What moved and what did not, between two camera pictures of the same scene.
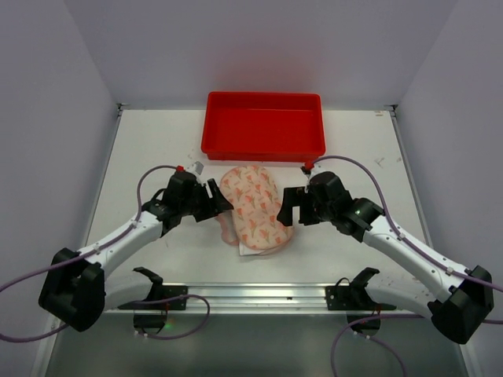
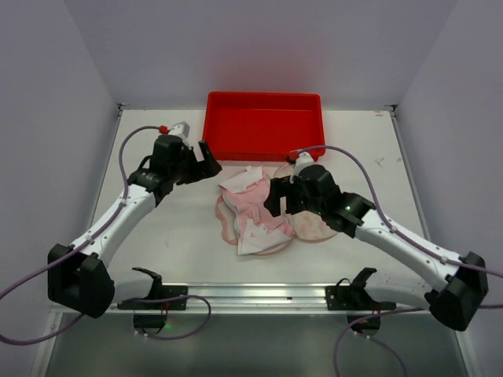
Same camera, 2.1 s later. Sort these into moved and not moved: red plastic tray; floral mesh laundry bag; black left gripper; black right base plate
Moved: floral mesh laundry bag; black left gripper
Not moved: black right base plate; red plastic tray
